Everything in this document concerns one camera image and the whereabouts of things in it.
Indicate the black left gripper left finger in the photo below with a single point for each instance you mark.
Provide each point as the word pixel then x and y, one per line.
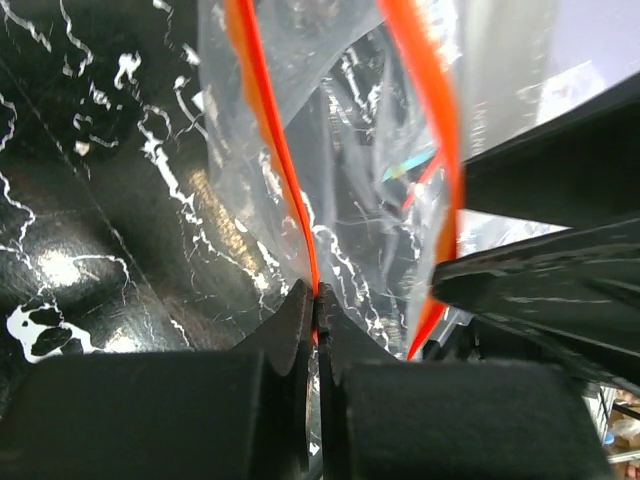
pixel 236 414

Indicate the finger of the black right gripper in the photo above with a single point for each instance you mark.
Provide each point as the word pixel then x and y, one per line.
pixel 579 169
pixel 578 286

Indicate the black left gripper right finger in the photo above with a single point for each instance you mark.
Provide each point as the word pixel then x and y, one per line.
pixel 382 418

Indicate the clear bag orange zipper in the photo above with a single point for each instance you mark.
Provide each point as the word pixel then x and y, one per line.
pixel 306 104

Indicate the clear bag red zipper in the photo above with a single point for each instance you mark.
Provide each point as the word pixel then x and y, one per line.
pixel 418 189

